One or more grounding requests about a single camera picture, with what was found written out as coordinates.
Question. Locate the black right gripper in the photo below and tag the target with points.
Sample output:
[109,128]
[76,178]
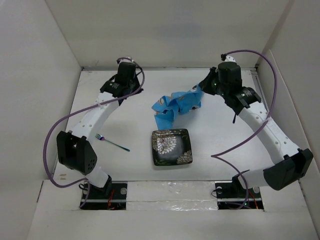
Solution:
[205,84]

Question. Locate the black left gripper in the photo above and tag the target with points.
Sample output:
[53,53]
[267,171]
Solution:
[138,89]

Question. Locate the blue patterned cloth napkin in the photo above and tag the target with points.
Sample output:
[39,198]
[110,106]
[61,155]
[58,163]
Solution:
[168,107]

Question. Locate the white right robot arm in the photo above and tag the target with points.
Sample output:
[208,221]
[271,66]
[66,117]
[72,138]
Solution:
[289,162]

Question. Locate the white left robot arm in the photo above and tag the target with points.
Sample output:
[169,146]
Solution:
[74,147]

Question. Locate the iridescent metal fork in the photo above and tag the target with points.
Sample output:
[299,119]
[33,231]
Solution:
[102,138]

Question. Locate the black floral square plate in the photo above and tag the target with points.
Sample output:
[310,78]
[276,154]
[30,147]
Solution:
[171,147]

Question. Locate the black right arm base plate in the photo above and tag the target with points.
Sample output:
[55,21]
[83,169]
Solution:
[229,196]

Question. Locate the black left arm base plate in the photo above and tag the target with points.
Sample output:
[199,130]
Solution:
[116,200]

